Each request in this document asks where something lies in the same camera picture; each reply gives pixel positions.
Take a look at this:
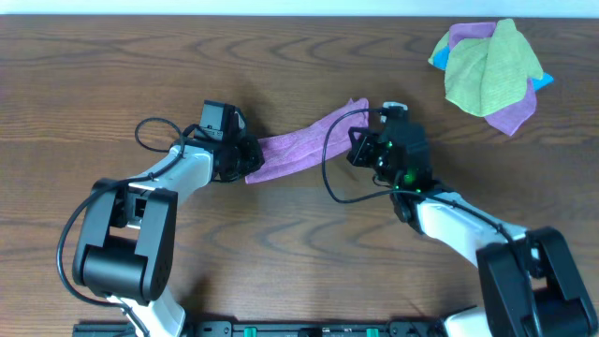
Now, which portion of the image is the purple microfiber cloth with tag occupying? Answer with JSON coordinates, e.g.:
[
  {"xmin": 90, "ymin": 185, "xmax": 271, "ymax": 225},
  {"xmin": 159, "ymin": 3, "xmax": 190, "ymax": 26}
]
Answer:
[{"xmin": 245, "ymin": 98, "xmax": 369, "ymax": 184}]

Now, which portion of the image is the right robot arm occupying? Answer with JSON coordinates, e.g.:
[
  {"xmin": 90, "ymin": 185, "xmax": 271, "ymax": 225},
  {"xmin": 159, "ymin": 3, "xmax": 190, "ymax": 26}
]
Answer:
[{"xmin": 347, "ymin": 107, "xmax": 598, "ymax": 336}]

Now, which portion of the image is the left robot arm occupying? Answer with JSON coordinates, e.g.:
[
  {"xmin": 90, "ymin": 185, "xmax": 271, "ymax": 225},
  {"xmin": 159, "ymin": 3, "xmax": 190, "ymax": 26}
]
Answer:
[{"xmin": 64, "ymin": 101, "xmax": 264, "ymax": 336}]

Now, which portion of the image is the blue microfiber cloth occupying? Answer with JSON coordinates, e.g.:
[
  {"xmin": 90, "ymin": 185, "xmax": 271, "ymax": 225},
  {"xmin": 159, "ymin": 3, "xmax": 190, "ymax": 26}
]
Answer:
[{"xmin": 429, "ymin": 46, "xmax": 554, "ymax": 91}]

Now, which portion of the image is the green microfiber cloth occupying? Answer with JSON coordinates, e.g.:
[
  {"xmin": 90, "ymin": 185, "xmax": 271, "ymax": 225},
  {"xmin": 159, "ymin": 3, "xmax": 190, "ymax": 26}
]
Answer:
[{"xmin": 427, "ymin": 18, "xmax": 545, "ymax": 118}]

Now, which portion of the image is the black left camera cable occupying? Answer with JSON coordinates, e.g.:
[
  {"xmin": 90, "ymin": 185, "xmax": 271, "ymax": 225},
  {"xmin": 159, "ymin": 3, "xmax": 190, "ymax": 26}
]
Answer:
[{"xmin": 55, "ymin": 116, "xmax": 207, "ymax": 337}]

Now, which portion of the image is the black camera cable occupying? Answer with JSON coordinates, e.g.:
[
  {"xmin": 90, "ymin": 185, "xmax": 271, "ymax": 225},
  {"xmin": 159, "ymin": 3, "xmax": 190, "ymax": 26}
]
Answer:
[
  {"xmin": 55, "ymin": 116, "xmax": 207, "ymax": 337},
  {"xmin": 320, "ymin": 107, "xmax": 539, "ymax": 337}
]

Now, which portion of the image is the black right camera cable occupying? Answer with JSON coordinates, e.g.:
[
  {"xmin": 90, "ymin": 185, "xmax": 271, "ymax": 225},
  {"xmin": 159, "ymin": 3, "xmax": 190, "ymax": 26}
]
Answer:
[{"xmin": 320, "ymin": 107, "xmax": 539, "ymax": 337}]

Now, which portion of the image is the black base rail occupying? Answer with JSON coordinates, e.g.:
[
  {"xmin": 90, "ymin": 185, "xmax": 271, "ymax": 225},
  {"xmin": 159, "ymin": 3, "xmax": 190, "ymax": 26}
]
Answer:
[{"xmin": 72, "ymin": 319, "xmax": 450, "ymax": 337}]

